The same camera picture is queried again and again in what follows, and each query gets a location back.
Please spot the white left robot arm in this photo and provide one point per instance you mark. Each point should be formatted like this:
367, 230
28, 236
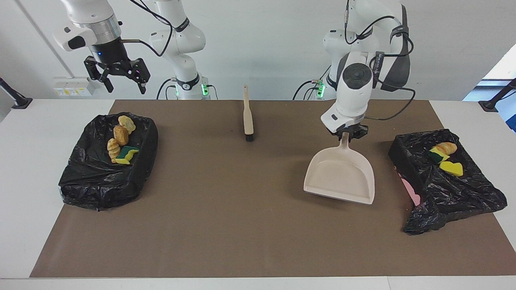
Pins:
354, 92

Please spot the pink bin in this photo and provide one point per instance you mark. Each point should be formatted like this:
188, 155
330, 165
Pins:
411, 191

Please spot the notched yellow sponge piece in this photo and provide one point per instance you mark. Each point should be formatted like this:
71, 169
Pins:
128, 153

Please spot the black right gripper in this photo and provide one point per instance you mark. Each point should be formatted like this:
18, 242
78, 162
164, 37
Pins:
111, 54

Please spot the curved yellow sponge piece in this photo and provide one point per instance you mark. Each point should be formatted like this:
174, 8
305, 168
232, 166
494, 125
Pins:
452, 168

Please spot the beige hand brush black bristles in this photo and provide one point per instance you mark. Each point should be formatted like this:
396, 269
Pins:
248, 117

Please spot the black plastic trash bag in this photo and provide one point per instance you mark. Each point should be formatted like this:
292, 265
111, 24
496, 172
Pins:
92, 181
451, 193

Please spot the black clamp stand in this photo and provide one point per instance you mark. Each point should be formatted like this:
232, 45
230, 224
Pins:
489, 105
20, 102

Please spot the brown oval toy bread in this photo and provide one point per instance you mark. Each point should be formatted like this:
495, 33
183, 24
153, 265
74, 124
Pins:
121, 135

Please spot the beige plastic dustpan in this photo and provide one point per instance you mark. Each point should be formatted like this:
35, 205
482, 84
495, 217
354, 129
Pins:
340, 175

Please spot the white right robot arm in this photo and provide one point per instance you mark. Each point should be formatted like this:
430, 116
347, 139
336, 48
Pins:
177, 40

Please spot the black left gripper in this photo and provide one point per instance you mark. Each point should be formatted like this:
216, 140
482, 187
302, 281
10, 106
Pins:
350, 128

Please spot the toy croissant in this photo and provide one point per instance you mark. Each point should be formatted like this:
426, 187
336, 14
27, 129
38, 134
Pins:
447, 148
113, 151

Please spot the brown table mat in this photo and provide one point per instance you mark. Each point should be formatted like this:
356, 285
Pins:
242, 241

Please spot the pale lumpy toy bread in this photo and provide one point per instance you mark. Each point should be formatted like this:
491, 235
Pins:
127, 123

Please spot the white wall socket box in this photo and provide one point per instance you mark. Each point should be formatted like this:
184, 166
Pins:
68, 88

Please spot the wedge yellow sponge piece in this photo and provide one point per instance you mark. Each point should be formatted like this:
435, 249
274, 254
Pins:
437, 155

